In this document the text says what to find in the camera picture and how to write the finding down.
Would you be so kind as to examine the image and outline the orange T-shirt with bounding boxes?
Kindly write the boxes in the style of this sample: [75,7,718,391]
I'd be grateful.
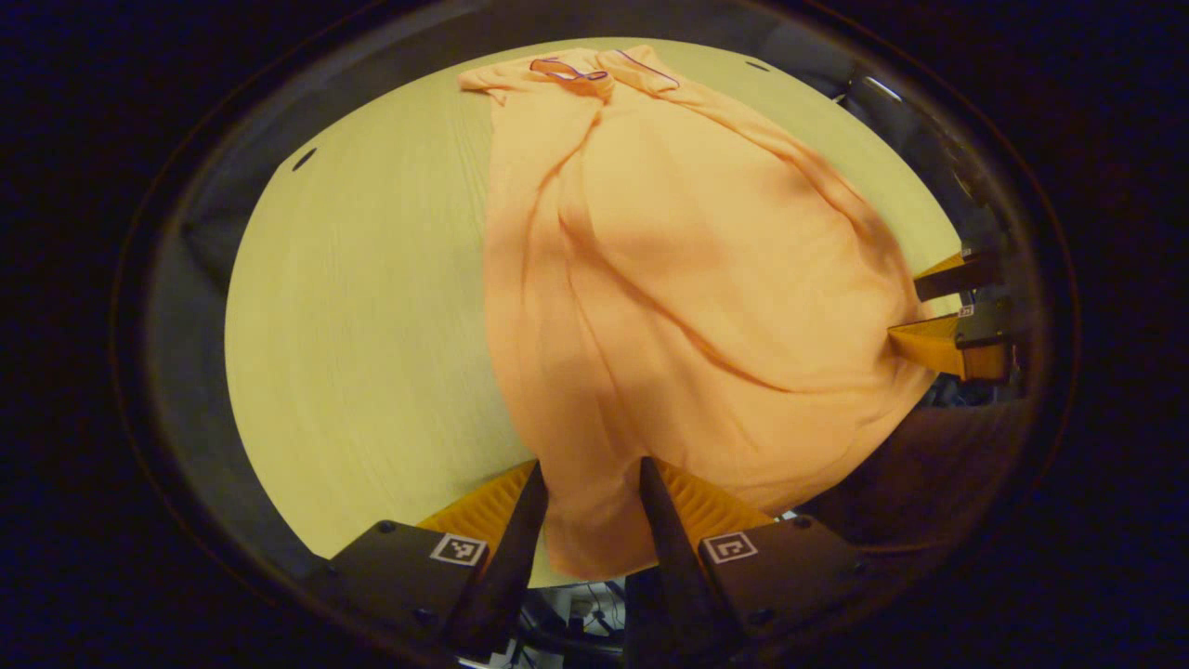
[457,44,939,582]

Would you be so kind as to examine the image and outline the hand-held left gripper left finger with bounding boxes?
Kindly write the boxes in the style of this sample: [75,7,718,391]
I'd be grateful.
[311,461,549,662]

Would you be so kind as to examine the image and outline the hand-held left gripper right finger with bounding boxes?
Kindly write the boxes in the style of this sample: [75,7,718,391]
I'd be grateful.
[639,455,869,665]

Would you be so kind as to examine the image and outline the dark cables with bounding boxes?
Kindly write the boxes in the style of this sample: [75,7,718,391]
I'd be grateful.
[516,581,642,662]

